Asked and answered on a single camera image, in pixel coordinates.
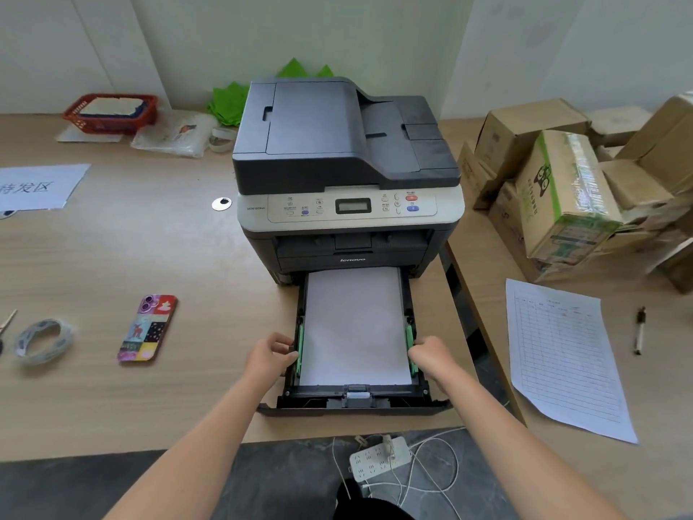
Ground person's left hand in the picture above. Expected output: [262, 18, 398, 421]
[242, 333, 300, 395]

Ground person's right hand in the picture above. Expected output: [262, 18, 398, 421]
[407, 335, 462, 384]

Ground black printer paper tray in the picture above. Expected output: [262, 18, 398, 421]
[257, 266, 453, 417]

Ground person's left forearm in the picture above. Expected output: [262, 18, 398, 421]
[103, 370, 285, 520]

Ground person's right forearm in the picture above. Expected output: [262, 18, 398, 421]
[433, 365, 629, 520]

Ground white paper stack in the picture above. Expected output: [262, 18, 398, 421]
[299, 266, 413, 386]

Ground white power strip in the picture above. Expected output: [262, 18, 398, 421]
[349, 435, 410, 482]

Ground phone with colourful patchwork case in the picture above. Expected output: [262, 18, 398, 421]
[117, 294, 178, 363]

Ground printed form sheet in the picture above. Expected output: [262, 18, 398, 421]
[505, 278, 640, 445]

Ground person's black clothing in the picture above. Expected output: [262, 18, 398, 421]
[336, 478, 418, 520]

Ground green printed cardboard carton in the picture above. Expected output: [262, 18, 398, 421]
[515, 130, 623, 263]

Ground beige masking tape roll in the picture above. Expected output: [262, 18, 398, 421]
[208, 126, 239, 153]

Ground grey multifunction printer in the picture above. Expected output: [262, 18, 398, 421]
[232, 77, 466, 287]

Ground black and white pen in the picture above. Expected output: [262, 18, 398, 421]
[633, 306, 648, 356]

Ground clear plastic bag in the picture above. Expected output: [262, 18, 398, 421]
[131, 109, 217, 159]

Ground pile of brown cardboard boxes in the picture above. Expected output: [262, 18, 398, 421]
[457, 92, 693, 294]

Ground green folded paper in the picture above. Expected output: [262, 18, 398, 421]
[207, 81, 250, 127]

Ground clear adhesive tape roll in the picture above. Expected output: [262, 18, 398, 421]
[13, 318, 75, 366]

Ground red plastic basket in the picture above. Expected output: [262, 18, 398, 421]
[62, 93, 159, 136]

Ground scissors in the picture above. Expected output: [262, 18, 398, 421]
[0, 309, 18, 355]

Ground white paper sign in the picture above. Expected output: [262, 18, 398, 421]
[0, 164, 92, 213]

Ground white items in basket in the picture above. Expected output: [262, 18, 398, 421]
[80, 97, 148, 120]

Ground white cable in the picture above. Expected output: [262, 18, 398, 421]
[362, 426, 467, 510]
[330, 437, 354, 501]

